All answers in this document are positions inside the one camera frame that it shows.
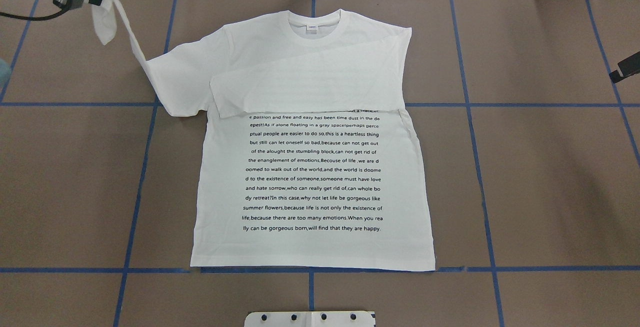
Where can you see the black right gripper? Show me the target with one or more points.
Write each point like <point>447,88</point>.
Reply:
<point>625,70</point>

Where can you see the white long-sleeve printed t-shirt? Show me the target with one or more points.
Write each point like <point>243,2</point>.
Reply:
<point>310,157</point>

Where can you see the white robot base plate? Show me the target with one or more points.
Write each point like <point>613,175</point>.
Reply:
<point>359,318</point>

